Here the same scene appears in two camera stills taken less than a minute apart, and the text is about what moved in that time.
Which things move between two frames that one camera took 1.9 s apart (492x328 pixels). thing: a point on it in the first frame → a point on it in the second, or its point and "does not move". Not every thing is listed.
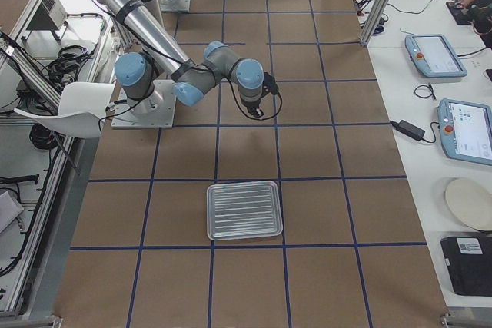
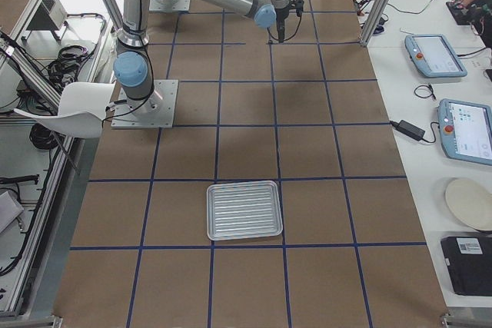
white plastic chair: (81, 108) does not move
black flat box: (469, 261) does not move
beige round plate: (470, 203) does not move
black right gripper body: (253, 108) → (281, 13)
